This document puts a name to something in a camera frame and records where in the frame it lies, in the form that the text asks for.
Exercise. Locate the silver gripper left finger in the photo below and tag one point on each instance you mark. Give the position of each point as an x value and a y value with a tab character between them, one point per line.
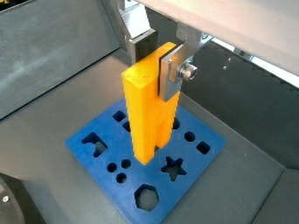
140	36

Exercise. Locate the blue shape-sorting block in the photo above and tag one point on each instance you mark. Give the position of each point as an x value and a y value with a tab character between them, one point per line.
144	190

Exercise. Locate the yellow double-square peg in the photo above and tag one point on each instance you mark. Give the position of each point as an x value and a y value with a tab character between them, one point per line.
149	114

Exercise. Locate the black curved holder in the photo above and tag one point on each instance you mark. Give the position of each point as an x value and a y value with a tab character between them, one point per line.
17	209

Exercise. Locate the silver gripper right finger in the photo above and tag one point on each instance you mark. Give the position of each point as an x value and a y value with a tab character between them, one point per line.
174	64

